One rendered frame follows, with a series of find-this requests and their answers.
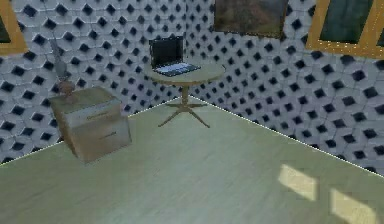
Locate black open laptop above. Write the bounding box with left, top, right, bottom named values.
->
left=148, top=35, right=202, bottom=78

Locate light wooden drawer chest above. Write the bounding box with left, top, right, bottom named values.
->
left=49, top=86, right=133, bottom=165

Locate dark framed landscape picture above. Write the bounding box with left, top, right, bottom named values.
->
left=213, top=0, right=290, bottom=38

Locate brown round vase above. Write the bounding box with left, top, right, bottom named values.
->
left=57, top=80, right=76, bottom=100

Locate yellow framed window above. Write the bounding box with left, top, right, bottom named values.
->
left=305, top=0, right=384, bottom=60
left=0, top=0, right=29, bottom=57

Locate round wooden pedestal table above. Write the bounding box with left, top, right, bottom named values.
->
left=143, top=62, right=227, bottom=129

